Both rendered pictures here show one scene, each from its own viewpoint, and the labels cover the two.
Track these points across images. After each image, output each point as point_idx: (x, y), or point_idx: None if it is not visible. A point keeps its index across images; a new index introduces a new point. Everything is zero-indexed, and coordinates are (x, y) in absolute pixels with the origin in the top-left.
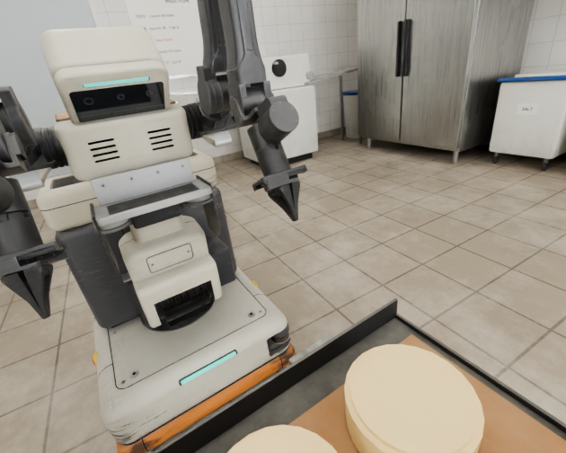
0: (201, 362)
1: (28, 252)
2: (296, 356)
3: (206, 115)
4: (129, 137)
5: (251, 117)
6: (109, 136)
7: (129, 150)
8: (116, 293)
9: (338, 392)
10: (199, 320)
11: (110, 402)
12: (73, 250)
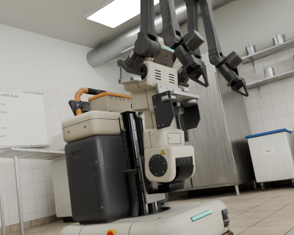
0: (196, 212)
1: (201, 63)
2: None
3: (182, 75)
4: (164, 73)
5: (222, 61)
6: (159, 69)
7: (164, 78)
8: (116, 188)
9: None
10: (171, 209)
11: (160, 222)
12: (102, 147)
